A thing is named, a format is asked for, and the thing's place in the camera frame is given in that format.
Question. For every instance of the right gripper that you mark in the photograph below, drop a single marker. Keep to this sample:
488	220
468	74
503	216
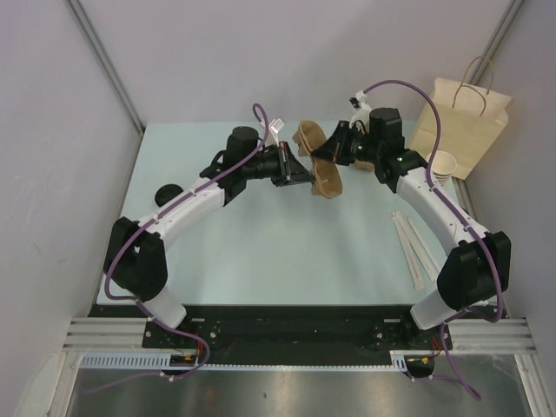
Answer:
334	148

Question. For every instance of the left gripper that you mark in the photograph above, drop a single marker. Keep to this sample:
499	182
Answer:
288	170

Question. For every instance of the cardboard cup carrier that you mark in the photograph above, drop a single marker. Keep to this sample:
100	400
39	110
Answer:
327	183
368	166

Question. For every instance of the black cup lid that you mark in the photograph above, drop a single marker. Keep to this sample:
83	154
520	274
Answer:
167	193

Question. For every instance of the brown paper bag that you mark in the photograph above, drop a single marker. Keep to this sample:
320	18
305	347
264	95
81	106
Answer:
471	119

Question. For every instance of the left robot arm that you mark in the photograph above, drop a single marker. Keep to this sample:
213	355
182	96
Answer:
136	257

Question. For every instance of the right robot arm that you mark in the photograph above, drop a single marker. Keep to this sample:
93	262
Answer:
478	261

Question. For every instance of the stack of paper cups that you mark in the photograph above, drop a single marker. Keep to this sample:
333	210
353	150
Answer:
443	165

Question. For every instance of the wrapped straw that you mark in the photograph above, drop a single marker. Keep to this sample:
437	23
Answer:
426	267
424	245
412	263

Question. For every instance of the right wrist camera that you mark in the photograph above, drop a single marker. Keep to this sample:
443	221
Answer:
361	107

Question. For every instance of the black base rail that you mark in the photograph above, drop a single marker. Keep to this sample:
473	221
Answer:
312	336

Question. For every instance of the aluminium frame rail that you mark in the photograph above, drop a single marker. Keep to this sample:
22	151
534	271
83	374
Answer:
509	363

